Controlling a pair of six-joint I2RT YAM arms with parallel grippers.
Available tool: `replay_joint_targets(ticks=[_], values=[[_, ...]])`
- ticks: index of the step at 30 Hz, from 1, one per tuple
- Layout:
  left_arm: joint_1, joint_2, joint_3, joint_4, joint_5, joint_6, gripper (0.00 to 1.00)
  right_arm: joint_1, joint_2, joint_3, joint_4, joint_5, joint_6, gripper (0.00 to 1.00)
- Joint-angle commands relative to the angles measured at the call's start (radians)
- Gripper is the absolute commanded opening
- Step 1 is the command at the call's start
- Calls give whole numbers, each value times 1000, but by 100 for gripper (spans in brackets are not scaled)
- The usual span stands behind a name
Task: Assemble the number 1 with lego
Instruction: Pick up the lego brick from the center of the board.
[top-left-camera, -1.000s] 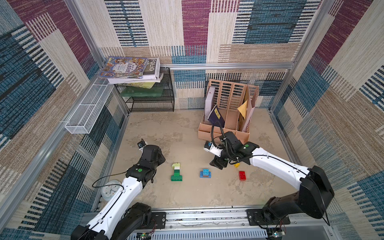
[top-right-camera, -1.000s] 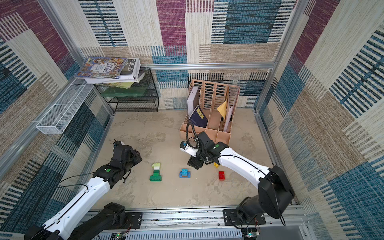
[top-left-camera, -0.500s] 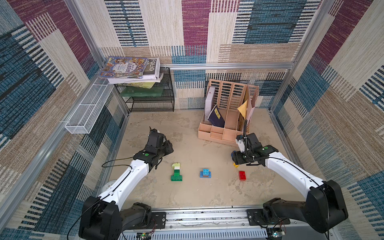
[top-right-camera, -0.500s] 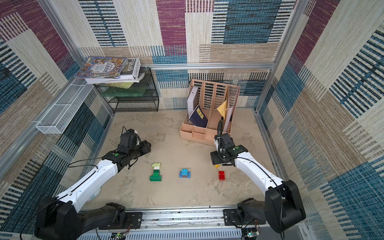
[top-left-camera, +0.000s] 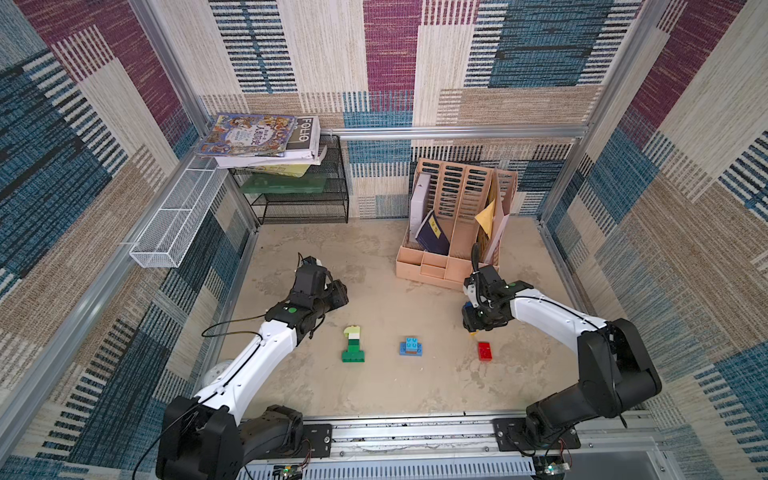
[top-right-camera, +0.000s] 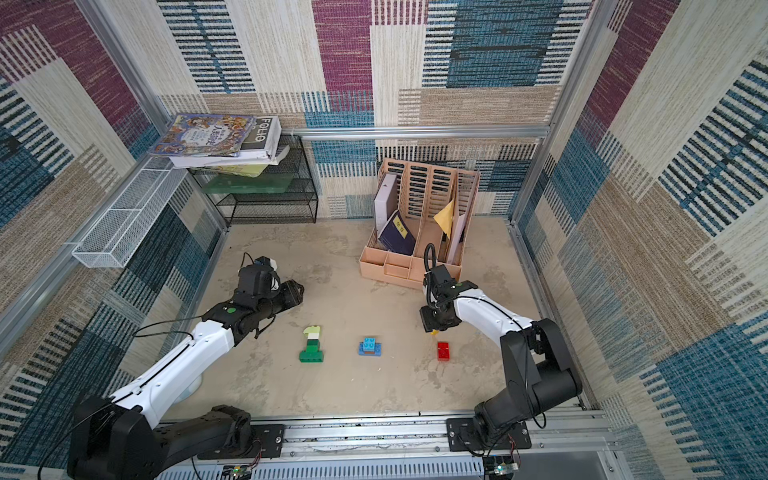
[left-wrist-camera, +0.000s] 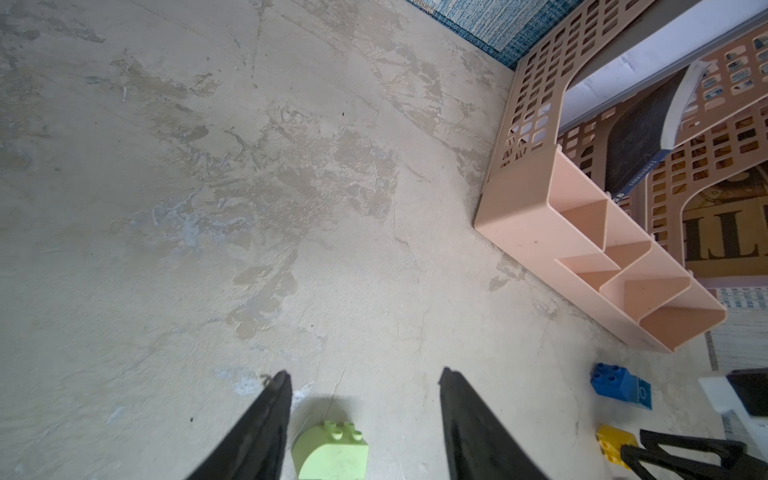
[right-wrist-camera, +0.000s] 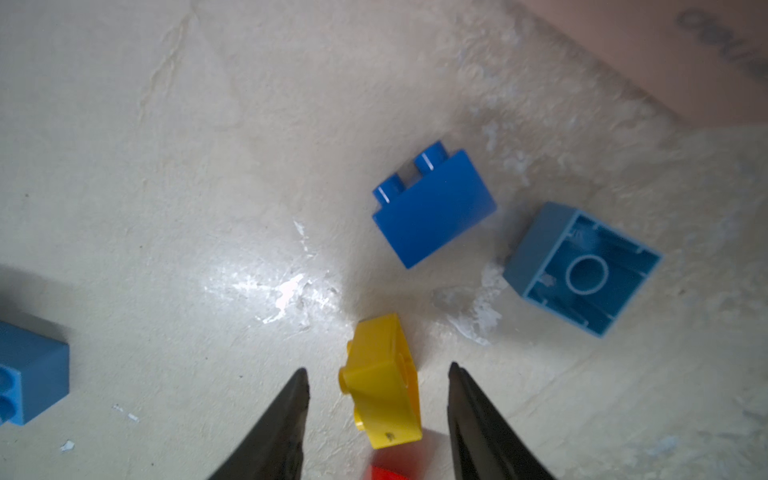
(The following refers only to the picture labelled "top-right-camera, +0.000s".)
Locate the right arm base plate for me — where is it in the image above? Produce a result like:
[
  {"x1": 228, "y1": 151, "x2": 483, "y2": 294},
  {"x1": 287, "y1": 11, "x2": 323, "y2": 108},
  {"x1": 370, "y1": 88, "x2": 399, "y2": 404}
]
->
[{"x1": 445, "y1": 417, "x2": 532, "y2": 455}]

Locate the dark purple book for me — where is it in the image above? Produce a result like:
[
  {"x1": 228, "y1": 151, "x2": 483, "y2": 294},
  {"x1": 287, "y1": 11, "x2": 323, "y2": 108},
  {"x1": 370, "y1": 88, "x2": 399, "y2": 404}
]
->
[{"x1": 378, "y1": 210, "x2": 416, "y2": 255}]

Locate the pale blue round clock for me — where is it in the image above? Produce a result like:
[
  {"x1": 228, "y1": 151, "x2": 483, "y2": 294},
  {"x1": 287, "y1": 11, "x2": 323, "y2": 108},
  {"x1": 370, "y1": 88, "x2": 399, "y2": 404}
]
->
[{"x1": 174, "y1": 375, "x2": 203, "y2": 403}]

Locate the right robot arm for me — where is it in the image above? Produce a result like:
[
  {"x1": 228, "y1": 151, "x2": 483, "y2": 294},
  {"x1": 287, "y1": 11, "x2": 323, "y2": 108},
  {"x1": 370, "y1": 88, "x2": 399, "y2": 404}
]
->
[{"x1": 420, "y1": 264, "x2": 583, "y2": 451}]

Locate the black wire shelf rack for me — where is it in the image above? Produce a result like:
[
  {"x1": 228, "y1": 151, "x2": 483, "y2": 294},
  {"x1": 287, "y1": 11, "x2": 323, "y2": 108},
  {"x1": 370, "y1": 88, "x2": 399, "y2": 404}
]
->
[{"x1": 191, "y1": 135, "x2": 319, "y2": 227}]

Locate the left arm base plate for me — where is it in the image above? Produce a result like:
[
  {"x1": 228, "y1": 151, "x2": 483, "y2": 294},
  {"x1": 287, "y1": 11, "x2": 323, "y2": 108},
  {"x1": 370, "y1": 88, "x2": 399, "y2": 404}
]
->
[{"x1": 197, "y1": 424, "x2": 285, "y2": 460}]

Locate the light blue lego brick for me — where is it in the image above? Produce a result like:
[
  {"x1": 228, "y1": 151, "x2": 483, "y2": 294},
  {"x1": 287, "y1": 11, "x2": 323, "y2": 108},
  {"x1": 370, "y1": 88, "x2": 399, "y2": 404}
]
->
[{"x1": 361, "y1": 337, "x2": 376, "y2": 352}]

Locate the white wire mesh basket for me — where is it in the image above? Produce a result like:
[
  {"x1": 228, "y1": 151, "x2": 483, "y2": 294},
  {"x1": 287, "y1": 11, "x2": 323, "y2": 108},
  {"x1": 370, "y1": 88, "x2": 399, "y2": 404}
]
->
[{"x1": 72, "y1": 157, "x2": 186, "y2": 269}]

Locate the pale pink folder in organizer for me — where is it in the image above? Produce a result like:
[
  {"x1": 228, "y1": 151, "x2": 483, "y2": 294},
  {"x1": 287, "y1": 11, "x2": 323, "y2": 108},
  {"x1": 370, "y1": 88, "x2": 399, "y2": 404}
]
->
[{"x1": 446, "y1": 180, "x2": 470, "y2": 264}]

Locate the yellow envelope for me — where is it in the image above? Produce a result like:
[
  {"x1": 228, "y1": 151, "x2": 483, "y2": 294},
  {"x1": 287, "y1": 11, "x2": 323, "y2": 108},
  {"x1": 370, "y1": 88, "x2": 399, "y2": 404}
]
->
[{"x1": 434, "y1": 200, "x2": 455, "y2": 239}]

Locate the colourful illustrated book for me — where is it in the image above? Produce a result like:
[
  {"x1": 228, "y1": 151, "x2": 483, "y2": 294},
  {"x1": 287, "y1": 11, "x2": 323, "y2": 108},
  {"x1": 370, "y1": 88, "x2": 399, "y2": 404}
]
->
[{"x1": 149, "y1": 113, "x2": 256, "y2": 157}]

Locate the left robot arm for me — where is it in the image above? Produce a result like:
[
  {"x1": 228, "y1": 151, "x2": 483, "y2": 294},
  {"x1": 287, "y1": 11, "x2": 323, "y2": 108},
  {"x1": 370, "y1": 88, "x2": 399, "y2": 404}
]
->
[{"x1": 66, "y1": 257, "x2": 304, "y2": 479}]

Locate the white book in organizer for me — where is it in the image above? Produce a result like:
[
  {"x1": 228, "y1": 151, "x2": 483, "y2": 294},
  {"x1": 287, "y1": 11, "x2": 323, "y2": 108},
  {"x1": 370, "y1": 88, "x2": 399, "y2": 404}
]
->
[{"x1": 374, "y1": 173, "x2": 398, "y2": 233}]

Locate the pink desk file organizer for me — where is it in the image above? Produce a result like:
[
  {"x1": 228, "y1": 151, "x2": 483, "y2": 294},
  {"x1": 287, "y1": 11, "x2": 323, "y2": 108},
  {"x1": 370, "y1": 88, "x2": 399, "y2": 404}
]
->
[{"x1": 359, "y1": 159, "x2": 480, "y2": 290}]

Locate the black and white Folio book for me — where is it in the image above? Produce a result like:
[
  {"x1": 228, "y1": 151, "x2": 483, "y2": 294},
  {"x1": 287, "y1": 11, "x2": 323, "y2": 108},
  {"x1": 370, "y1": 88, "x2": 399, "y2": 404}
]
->
[{"x1": 167, "y1": 116, "x2": 290, "y2": 168}]

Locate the long blue lego brick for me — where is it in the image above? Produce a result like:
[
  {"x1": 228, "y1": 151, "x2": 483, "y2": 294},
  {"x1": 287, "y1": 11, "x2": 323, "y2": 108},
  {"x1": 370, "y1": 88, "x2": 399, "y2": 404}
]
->
[{"x1": 358, "y1": 341, "x2": 382, "y2": 357}]

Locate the lime green lego brick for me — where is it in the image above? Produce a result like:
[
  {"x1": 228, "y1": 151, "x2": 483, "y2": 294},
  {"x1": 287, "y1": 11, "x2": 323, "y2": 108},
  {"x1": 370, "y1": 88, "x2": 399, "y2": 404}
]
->
[{"x1": 303, "y1": 325, "x2": 321, "y2": 340}]

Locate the red lego brick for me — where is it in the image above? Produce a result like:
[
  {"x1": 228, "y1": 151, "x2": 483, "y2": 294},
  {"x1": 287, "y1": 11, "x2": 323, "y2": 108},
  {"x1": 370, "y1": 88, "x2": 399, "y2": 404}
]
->
[{"x1": 437, "y1": 342, "x2": 450, "y2": 362}]

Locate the long green lego brick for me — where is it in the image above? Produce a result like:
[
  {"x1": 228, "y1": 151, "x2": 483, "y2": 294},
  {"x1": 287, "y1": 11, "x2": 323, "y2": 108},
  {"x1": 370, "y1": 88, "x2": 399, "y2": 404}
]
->
[{"x1": 299, "y1": 350, "x2": 324, "y2": 363}]

